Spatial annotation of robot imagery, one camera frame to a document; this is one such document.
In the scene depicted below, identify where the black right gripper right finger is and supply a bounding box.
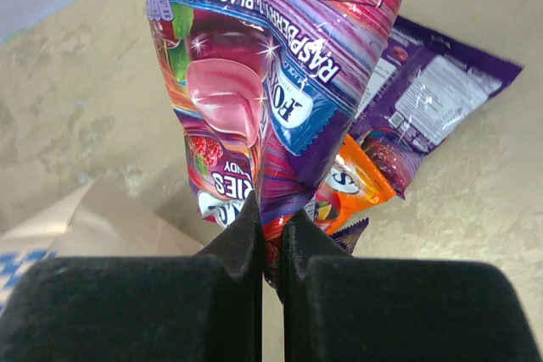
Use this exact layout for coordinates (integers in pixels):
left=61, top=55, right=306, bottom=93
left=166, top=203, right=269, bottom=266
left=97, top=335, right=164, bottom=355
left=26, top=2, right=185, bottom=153
left=281, top=213, right=541, bottom=361

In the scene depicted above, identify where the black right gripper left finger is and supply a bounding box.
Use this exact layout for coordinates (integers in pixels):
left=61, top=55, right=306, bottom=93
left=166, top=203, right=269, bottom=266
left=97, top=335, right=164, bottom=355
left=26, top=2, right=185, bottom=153
left=1, top=196, right=264, bottom=361

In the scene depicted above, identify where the orange Fox's candy bag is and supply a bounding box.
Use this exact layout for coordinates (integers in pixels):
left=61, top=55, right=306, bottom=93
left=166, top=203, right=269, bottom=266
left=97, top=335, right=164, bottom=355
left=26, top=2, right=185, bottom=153
left=309, top=135, right=396, bottom=235

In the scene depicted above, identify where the blue checkered paper bag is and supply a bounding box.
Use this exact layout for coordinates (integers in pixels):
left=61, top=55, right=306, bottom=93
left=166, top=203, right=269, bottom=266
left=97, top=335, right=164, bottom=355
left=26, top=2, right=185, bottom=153
left=1, top=179, right=203, bottom=308

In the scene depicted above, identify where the purple snack packet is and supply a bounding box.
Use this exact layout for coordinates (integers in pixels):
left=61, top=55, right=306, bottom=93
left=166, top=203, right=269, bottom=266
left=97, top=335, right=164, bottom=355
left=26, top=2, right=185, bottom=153
left=349, top=17, right=523, bottom=198

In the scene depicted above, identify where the purple Fox's berries bag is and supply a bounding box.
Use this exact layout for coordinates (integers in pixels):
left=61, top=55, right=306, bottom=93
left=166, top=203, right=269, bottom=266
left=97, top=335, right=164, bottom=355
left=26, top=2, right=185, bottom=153
left=127, top=0, right=423, bottom=244

